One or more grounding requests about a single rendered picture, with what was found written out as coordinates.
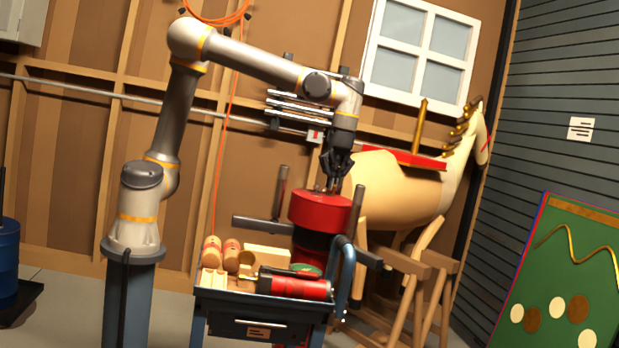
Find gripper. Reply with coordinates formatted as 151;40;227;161
318;116;360;193

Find dark grey rotor bar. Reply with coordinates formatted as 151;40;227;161
345;183;367;241
333;235;384;272
230;214;295;237
270;164;291;224

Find red and black turnstile hub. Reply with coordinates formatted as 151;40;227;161
287;187;355;277

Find cream carousel horse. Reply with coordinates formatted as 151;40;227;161
340;94;494;311

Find green round tin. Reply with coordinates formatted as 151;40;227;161
288;261;323;277

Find pale wooden block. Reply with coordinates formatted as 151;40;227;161
242;241;293;272

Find wooden sawhorse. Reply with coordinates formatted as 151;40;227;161
417;248;462;348
371;244;434;348

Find red and black cylinder tool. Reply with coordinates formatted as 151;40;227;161
255;265;333;303

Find wooden cylinder with red band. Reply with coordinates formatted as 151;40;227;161
220;237;242;275
200;235;224;271

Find white framed window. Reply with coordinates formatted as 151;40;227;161
358;0;483;119

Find blue cart with dark tray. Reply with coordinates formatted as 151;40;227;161
188;234;358;348

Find pale wooden grooved tray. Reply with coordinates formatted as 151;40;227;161
198;267;229;292

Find grey roller door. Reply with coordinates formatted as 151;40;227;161
448;0;619;348

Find white paper sign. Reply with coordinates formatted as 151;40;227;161
566;115;596;144

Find green painted game board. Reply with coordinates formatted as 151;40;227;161
485;189;619;348

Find black floor mat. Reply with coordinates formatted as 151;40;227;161
0;277;45;329

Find blue drum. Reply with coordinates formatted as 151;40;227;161
0;214;22;311

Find wall rack of metal tubes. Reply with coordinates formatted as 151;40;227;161
262;50;352;134

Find orange cable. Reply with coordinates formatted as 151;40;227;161
176;0;253;239

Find red handled screwdriver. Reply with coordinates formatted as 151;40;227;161
236;266;321;282

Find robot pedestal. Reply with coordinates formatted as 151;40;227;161
99;240;167;348

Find grey metal wall pipe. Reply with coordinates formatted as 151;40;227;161
0;71;310;137

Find grey wall cabinet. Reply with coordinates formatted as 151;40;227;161
0;0;50;49

